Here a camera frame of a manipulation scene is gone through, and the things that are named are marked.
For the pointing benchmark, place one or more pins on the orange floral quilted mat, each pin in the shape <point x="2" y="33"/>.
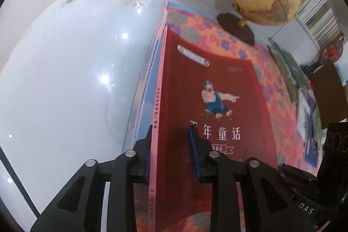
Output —
<point x="201" y="31"/>

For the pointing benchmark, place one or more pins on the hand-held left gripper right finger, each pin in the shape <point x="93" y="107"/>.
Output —
<point x="194" y="156"/>

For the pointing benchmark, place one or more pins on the olive green butterfly book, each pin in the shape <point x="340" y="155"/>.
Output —
<point x="282" y="69"/>

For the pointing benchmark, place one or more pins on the navy blue book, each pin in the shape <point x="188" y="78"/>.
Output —
<point x="312" y="150"/>

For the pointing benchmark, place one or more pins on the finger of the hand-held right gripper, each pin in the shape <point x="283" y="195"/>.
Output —
<point x="296" y="176"/>

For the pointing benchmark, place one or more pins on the red book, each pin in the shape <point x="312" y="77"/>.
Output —
<point x="225" y="71"/>

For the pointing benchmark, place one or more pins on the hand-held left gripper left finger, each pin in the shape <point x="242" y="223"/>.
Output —
<point x="142" y="164"/>

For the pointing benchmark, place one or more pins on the brown wooden cabinet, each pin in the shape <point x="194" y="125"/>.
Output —
<point x="329" y="96"/>

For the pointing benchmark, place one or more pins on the round red flower fan stand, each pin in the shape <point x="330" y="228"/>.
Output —
<point x="330" y="52"/>

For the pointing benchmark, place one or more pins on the white book blue worker picture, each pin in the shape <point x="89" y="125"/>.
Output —
<point x="304" y="112"/>

